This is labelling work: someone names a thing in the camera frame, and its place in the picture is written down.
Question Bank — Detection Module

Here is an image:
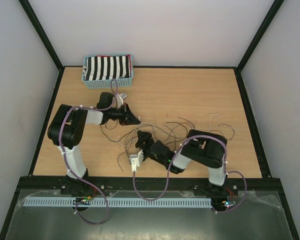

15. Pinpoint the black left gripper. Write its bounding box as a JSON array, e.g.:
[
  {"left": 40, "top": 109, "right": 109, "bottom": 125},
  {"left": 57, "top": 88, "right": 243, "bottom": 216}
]
[{"left": 108, "top": 102, "right": 141, "bottom": 126}]

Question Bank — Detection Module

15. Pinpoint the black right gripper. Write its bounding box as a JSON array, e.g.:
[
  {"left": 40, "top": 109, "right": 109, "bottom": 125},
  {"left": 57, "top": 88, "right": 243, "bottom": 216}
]
[{"left": 135, "top": 130, "right": 167, "bottom": 166}]

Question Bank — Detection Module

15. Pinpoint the dark brown wire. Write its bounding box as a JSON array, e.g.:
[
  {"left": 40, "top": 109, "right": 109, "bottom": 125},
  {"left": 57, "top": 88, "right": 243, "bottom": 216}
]
[{"left": 99, "top": 124, "right": 131, "bottom": 146}]

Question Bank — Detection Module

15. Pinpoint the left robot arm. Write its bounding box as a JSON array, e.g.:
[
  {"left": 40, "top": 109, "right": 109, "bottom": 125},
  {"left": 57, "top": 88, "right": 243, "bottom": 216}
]
[{"left": 47, "top": 92, "right": 141, "bottom": 194}]

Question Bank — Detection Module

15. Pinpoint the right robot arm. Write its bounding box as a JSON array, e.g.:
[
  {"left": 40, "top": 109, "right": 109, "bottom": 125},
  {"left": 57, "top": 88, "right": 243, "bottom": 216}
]
[{"left": 129, "top": 129, "right": 228, "bottom": 195}]

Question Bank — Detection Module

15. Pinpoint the light blue plastic basket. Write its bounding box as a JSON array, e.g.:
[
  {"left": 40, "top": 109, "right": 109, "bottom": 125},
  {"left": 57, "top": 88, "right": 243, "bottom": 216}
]
[{"left": 81, "top": 53, "right": 134, "bottom": 89}]

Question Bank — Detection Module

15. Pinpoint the black white striped cloth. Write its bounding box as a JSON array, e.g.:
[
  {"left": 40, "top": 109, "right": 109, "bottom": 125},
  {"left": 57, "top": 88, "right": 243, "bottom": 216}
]
[{"left": 82, "top": 54, "right": 133, "bottom": 81}]

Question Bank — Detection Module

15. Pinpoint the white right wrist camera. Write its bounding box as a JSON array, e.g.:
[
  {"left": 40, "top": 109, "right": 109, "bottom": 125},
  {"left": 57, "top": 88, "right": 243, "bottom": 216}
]
[{"left": 128, "top": 150, "right": 145, "bottom": 173}]

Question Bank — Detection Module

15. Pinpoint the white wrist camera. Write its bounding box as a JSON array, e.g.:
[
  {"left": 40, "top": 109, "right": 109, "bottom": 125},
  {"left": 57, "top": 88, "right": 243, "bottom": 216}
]
[
  {"left": 128, "top": 150, "right": 145, "bottom": 173},
  {"left": 115, "top": 93, "right": 128, "bottom": 108}
]

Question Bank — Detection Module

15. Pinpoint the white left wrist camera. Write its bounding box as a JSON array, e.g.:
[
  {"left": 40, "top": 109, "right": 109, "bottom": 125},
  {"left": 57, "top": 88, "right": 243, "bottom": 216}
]
[{"left": 115, "top": 93, "right": 128, "bottom": 108}]

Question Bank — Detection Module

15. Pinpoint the tangled thin wire bundle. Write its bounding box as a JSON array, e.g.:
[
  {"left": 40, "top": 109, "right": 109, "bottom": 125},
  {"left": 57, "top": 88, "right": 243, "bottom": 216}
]
[{"left": 116, "top": 116, "right": 198, "bottom": 173}]

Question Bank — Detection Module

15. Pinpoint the black aluminium frame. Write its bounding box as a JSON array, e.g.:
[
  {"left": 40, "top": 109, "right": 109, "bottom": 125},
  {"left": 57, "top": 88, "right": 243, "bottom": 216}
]
[{"left": 0, "top": 0, "right": 300, "bottom": 240}]

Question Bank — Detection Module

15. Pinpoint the light blue slotted cable duct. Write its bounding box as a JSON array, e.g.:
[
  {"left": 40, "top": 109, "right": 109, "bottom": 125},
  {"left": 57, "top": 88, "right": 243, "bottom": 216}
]
[{"left": 23, "top": 197, "right": 212, "bottom": 208}]

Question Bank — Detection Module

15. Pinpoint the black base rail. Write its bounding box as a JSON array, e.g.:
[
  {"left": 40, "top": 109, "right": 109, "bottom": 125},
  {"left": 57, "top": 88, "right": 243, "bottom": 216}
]
[{"left": 16, "top": 176, "right": 284, "bottom": 197}]

